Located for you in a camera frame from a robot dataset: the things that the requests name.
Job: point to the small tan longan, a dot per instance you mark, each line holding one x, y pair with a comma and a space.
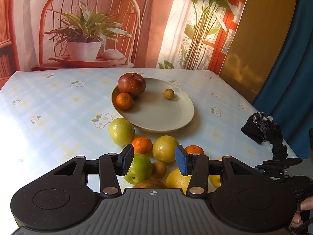
168, 94

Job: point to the person's right hand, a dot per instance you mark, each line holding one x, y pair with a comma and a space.
307, 204

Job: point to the orange tangerine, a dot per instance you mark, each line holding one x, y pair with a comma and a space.
144, 144
124, 101
195, 149

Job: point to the red apple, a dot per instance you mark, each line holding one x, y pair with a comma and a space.
149, 184
132, 84

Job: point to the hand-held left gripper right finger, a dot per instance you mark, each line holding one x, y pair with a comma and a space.
182, 161

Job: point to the brown kiwi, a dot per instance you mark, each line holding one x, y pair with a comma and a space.
159, 170

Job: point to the yellow lemon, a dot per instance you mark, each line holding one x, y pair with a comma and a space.
215, 181
174, 180

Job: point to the printed room backdrop cloth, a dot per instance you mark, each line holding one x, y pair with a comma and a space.
151, 17

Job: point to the yellow-brown wooden panel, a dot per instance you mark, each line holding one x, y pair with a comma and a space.
264, 41

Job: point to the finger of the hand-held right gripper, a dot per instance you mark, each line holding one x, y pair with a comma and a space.
271, 171
283, 162

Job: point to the blue curtain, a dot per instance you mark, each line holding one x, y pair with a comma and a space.
293, 78

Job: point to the green apple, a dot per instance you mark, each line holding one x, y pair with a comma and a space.
140, 169

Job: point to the yellow-green round fruit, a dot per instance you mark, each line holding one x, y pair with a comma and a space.
163, 149
121, 131

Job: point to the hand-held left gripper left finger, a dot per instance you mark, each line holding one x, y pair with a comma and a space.
127, 160

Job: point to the cream round plate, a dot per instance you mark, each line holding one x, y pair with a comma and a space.
159, 112

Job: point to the black dotted work glove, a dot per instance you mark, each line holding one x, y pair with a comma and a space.
259, 127

